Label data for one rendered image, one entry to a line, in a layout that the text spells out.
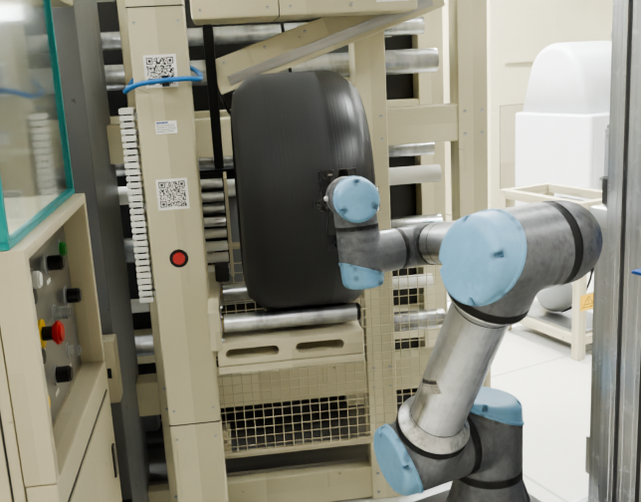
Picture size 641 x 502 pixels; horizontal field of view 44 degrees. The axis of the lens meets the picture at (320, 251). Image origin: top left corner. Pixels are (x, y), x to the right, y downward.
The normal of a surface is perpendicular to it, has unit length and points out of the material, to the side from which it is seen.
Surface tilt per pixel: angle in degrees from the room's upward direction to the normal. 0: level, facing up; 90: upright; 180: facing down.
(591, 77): 72
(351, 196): 83
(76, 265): 90
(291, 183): 77
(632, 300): 90
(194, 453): 90
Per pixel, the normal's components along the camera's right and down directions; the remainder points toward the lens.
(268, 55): 0.13, 0.22
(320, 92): 0.02, -0.71
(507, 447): 0.47, 0.18
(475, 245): -0.86, 0.07
